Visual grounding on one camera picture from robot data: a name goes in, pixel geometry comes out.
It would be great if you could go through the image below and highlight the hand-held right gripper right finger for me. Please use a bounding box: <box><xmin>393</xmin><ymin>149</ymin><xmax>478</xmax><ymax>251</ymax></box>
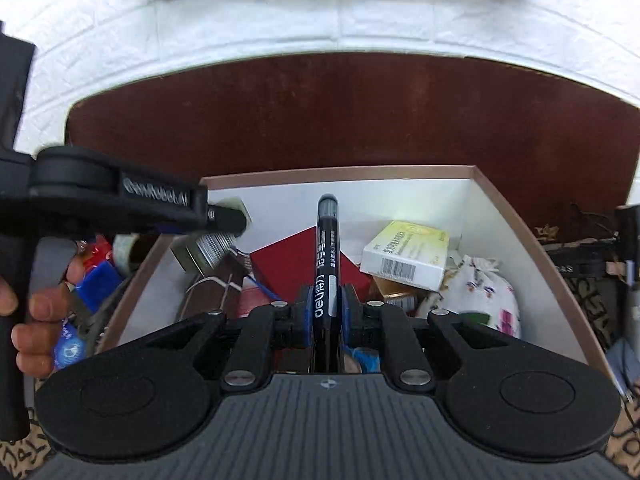
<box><xmin>340</xmin><ymin>282</ymin><xmax>506</xmax><ymax>391</ymax></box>

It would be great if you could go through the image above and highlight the black device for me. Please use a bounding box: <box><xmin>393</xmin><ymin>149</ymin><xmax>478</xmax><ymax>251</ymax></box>
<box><xmin>544</xmin><ymin>204</ymin><xmax>640</xmax><ymax>311</ymax></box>

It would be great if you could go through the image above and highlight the brown wooden headboard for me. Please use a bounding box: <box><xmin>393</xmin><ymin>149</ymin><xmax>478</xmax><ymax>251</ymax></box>
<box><xmin>64</xmin><ymin>52</ymin><xmax>640</xmax><ymax>213</ymax></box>

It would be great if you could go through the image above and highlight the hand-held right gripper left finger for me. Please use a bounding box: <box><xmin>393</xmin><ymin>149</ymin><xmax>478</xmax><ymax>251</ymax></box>
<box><xmin>144</xmin><ymin>285</ymin><xmax>314</xmax><ymax>391</ymax></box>

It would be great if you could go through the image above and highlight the person's left hand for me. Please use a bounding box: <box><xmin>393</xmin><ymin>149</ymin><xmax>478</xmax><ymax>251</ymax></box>
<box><xmin>0</xmin><ymin>256</ymin><xmax>87</xmax><ymax>379</ymax></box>

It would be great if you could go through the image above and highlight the brown checked cloth pouch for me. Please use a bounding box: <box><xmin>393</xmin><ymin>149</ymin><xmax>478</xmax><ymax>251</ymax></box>
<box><xmin>174</xmin><ymin>254</ymin><xmax>247</xmax><ymax>322</ymax></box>

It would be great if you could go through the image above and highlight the black marker pen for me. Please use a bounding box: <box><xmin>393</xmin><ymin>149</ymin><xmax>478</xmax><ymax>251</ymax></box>
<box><xmin>309</xmin><ymin>193</ymin><xmax>347</xmax><ymax>374</ymax></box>

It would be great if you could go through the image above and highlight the clear tape roll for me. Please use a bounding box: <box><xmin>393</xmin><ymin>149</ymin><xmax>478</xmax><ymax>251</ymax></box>
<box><xmin>112</xmin><ymin>234</ymin><xmax>144</xmax><ymax>274</ymax></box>

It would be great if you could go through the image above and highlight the letter print tan blanket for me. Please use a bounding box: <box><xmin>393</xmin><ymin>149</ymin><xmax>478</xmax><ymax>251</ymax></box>
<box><xmin>0</xmin><ymin>220</ymin><xmax>640</xmax><ymax>480</ymax></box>

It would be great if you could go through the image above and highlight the yellow white barcode box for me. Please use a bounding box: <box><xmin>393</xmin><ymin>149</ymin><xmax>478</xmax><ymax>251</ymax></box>
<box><xmin>359</xmin><ymin>219</ymin><xmax>449</xmax><ymax>292</ymax></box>

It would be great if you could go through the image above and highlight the green small box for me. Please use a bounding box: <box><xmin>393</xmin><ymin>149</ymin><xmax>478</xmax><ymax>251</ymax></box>
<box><xmin>170</xmin><ymin>197</ymin><xmax>249</xmax><ymax>277</ymax></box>

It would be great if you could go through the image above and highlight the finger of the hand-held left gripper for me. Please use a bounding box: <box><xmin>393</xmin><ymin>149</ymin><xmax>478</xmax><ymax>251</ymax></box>
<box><xmin>206</xmin><ymin>199</ymin><xmax>249</xmax><ymax>237</ymax></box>

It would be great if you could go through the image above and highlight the blue packet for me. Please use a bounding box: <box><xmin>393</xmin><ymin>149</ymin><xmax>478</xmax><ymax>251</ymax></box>
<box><xmin>51</xmin><ymin>322</ymin><xmax>87</xmax><ymax>369</ymax></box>

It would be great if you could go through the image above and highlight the white floral cloth pouch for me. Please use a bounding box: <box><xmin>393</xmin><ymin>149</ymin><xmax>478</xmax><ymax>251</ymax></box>
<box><xmin>424</xmin><ymin>254</ymin><xmax>522</xmax><ymax>339</ymax></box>

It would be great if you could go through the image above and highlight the blue plastic bin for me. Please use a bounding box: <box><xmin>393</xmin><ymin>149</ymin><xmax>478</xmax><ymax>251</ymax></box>
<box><xmin>75</xmin><ymin>260</ymin><xmax>124</xmax><ymax>312</ymax></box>

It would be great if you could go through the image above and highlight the pink cardboard box container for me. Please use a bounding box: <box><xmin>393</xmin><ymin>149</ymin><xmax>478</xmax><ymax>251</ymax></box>
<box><xmin>94</xmin><ymin>164</ymin><xmax>619</xmax><ymax>387</ymax></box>

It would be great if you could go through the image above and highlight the red small box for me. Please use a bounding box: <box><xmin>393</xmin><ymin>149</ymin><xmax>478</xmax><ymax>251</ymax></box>
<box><xmin>79</xmin><ymin>237</ymin><xmax>114</xmax><ymax>272</ymax></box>

